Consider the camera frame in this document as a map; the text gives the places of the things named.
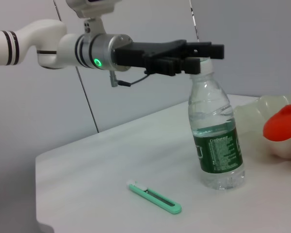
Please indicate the green utility knife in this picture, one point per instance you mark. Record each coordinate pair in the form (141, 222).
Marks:
(155, 196)

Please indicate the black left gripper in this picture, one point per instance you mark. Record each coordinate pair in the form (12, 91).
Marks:
(148, 52)

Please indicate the clear green-label water bottle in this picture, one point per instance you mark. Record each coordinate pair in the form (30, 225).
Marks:
(215, 150)

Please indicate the pale green glass fruit plate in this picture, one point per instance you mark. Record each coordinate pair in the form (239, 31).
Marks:
(286, 150)

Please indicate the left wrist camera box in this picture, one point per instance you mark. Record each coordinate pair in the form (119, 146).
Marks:
(94, 7)

